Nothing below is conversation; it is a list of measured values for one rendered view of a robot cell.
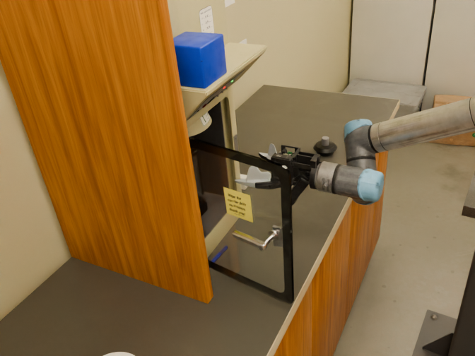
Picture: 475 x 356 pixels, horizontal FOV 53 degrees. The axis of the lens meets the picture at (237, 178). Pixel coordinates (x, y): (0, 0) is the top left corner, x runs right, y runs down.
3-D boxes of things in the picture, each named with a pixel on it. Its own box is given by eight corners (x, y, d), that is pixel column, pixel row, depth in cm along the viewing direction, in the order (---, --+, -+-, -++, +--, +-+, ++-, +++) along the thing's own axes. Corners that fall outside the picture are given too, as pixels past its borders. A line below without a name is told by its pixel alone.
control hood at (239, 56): (167, 127, 109) (160, 86, 104) (232, 77, 133) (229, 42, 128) (210, 134, 105) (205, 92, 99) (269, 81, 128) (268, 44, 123)
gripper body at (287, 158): (279, 143, 124) (324, 150, 118) (280, 171, 128) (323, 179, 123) (267, 157, 118) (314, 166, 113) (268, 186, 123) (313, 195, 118)
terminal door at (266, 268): (199, 260, 132) (178, 133, 111) (294, 305, 116) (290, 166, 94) (198, 262, 132) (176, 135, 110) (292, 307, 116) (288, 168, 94)
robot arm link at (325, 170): (339, 183, 121) (329, 200, 115) (322, 180, 123) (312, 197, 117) (341, 158, 117) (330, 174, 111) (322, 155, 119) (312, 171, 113)
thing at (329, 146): (309, 156, 185) (309, 141, 181) (317, 145, 192) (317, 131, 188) (332, 159, 181) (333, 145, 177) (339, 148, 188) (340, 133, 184)
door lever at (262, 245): (244, 227, 112) (244, 218, 110) (278, 241, 107) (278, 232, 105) (231, 240, 108) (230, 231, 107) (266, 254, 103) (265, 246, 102)
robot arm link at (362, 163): (379, 164, 128) (373, 155, 119) (383, 205, 126) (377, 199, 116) (349, 168, 131) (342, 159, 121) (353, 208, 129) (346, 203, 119)
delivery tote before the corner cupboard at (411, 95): (336, 132, 396) (337, 96, 379) (351, 111, 426) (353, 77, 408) (411, 145, 369) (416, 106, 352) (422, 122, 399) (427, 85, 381)
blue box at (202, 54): (166, 85, 105) (160, 44, 100) (190, 68, 112) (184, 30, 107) (205, 89, 100) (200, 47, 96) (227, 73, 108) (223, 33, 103)
